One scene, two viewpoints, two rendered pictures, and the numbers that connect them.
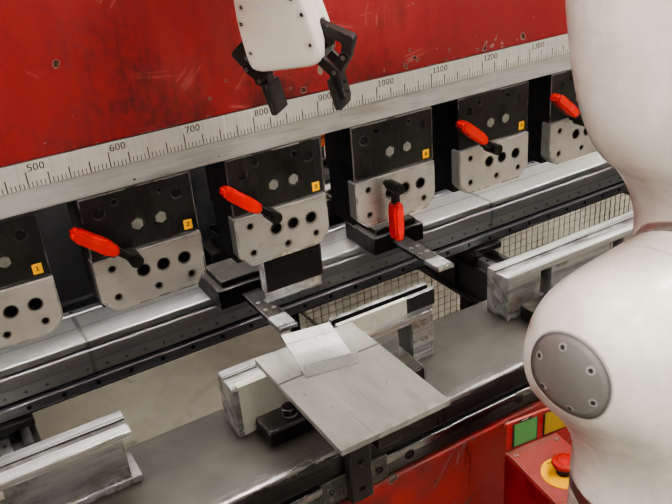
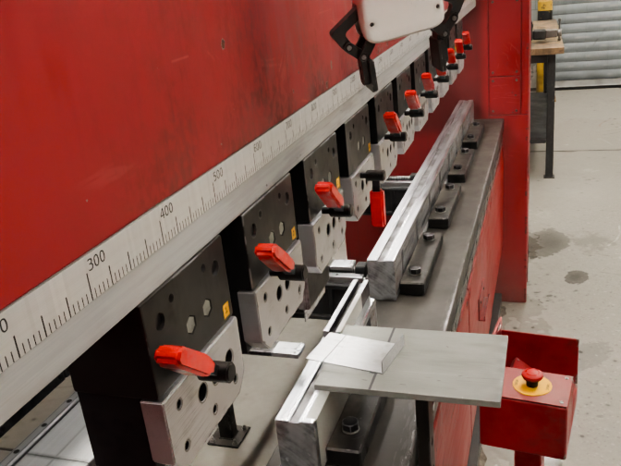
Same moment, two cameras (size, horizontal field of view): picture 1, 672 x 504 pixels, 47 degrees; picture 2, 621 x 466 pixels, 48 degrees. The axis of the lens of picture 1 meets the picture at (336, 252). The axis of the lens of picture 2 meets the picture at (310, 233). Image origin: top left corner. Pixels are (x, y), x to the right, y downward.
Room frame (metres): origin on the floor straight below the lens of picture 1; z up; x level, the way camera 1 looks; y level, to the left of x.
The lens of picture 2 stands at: (0.35, 0.71, 1.57)
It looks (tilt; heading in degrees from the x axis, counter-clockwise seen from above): 21 degrees down; 319
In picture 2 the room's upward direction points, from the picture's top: 6 degrees counter-clockwise
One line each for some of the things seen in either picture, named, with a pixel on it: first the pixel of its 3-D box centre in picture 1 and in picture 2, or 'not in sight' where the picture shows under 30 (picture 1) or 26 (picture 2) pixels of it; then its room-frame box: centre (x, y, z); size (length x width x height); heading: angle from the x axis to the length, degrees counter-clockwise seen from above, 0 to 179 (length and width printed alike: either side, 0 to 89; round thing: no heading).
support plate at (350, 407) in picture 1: (347, 381); (414, 361); (0.95, 0.00, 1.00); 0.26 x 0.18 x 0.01; 29
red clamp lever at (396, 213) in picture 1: (393, 209); (373, 198); (1.10, -0.09, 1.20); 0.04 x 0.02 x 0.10; 29
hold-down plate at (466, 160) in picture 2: not in sight; (461, 165); (1.71, -1.19, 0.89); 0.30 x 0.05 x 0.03; 119
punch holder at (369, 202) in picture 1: (380, 162); (337, 162); (1.17, -0.08, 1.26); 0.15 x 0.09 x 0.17; 119
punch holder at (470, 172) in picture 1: (478, 133); (366, 132); (1.26, -0.26, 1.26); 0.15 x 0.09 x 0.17; 119
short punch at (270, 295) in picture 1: (291, 266); (312, 277); (1.08, 0.07, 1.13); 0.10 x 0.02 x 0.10; 119
